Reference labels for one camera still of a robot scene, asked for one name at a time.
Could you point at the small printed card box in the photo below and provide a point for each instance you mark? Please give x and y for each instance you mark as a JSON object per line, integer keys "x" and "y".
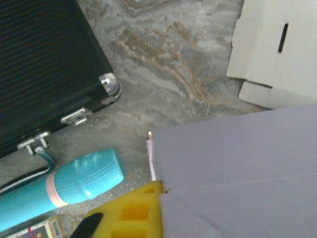
{"x": 37, "y": 230}

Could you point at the beige paper box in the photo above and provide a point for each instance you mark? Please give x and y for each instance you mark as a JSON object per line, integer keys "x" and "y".
{"x": 260, "y": 62}

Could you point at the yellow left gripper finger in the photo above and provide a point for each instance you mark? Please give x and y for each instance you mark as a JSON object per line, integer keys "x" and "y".
{"x": 133, "y": 218}

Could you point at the lavender paper box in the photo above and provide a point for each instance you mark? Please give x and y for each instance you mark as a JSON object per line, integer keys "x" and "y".
{"x": 235, "y": 161}

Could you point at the black ribbed carrying case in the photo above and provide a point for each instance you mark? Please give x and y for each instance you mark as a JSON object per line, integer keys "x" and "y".
{"x": 37, "y": 62}

